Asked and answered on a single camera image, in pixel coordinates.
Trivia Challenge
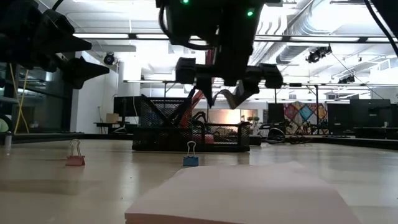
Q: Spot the black ceiling spotlight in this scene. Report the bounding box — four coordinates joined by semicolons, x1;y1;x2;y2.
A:
338;74;356;85
306;45;333;64

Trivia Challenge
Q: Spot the large black monitor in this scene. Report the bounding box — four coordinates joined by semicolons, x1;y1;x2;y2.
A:
326;102;351;128
349;98;392;128

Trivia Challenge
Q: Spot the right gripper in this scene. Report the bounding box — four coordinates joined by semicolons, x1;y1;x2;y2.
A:
155;0;284;110

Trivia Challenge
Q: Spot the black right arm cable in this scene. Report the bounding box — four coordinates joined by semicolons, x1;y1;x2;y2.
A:
363;0;398;57

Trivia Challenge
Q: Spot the yellow cable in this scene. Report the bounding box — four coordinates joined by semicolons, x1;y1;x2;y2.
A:
9;63;30;134

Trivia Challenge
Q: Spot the black mesh desk organizer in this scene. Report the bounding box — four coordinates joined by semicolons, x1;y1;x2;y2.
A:
132;94;251;153

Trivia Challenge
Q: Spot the round black ceiling fixture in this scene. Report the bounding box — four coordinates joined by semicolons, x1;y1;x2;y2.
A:
103;52;116;66

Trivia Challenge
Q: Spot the tall black screen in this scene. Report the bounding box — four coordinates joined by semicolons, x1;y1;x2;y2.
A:
267;103;285;124

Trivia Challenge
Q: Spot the small black monitor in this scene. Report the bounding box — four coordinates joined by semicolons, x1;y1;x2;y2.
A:
113;95;141;118

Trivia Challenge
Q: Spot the black aluminium table frame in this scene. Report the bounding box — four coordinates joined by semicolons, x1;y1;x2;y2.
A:
0;129;398;152

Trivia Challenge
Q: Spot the black pen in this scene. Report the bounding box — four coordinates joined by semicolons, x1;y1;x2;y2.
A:
173;88;197;124
141;94;172;125

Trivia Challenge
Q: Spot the blue binder clip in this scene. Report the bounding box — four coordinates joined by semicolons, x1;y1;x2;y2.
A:
182;141;200;167

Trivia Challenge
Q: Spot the black lamp power cable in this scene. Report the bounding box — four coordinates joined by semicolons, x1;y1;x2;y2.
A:
262;127;312;144

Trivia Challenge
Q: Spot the colourful patchwork quilt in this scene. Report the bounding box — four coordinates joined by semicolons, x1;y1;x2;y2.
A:
284;101;329;135

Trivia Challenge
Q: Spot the pink sticky note pad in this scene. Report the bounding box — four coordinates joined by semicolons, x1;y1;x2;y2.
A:
124;161;363;224

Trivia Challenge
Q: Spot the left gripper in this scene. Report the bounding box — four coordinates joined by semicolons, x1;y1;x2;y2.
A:
0;0;110;90

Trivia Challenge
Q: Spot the white plastic foot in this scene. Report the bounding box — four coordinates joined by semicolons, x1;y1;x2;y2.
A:
3;130;13;149

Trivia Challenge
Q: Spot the pink binder clip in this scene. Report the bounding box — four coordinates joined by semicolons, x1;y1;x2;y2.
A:
65;138;86;167

